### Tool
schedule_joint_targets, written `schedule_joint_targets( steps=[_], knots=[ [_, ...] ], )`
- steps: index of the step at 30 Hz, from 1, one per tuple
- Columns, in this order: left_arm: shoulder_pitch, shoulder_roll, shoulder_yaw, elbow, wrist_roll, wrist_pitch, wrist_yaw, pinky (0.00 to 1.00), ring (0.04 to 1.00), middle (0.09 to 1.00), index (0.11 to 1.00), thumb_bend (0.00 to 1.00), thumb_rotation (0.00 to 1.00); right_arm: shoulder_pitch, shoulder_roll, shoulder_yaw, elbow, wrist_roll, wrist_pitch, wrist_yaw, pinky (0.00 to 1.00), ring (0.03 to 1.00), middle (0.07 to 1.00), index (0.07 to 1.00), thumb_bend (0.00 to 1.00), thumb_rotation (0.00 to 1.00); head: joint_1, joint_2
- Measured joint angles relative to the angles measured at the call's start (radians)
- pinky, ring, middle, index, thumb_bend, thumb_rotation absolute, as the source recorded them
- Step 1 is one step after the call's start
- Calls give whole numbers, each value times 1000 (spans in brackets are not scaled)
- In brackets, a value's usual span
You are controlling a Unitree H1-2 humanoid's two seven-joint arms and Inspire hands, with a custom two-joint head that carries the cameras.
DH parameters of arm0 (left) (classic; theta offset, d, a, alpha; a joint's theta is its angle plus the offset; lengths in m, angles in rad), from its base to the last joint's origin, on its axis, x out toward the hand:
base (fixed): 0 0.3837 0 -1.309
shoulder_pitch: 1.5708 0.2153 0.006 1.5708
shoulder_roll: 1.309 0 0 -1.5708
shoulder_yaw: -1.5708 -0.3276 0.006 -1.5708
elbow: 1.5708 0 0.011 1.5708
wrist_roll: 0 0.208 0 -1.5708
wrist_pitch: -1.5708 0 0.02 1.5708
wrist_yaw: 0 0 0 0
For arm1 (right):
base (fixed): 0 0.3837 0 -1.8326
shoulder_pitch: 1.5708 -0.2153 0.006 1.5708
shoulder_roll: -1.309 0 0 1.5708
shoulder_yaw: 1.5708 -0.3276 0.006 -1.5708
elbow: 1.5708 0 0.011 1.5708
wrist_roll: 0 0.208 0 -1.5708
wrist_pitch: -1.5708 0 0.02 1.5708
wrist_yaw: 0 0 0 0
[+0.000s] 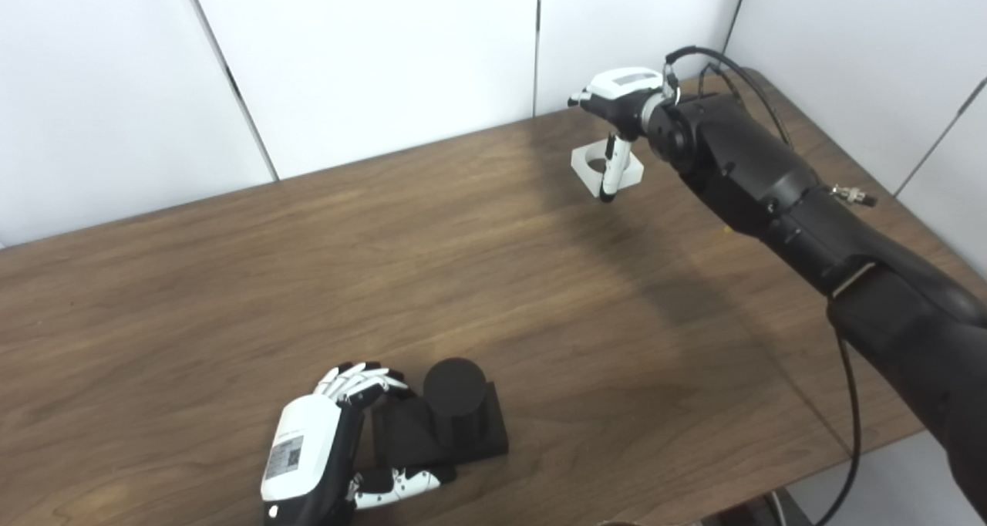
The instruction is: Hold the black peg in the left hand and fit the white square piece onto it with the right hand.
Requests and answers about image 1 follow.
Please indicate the white and black right hand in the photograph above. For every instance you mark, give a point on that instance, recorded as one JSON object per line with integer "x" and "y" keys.
{"x": 621, "y": 94}

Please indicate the white and black left hand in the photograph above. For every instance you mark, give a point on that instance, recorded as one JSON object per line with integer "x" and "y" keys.
{"x": 301, "y": 449}

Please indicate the white square piece with hole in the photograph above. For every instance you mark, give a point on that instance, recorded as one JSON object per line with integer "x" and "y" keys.
{"x": 632, "y": 173}

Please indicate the black peg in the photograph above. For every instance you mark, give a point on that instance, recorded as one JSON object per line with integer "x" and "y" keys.
{"x": 455, "y": 387}

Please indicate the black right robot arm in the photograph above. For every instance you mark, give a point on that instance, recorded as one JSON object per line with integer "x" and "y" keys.
{"x": 756, "y": 171}

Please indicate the silver plug on arm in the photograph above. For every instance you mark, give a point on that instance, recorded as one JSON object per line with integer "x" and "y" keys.
{"x": 852, "y": 196}

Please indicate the gray table leg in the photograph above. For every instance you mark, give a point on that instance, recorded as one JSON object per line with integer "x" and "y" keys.
{"x": 786, "y": 510}

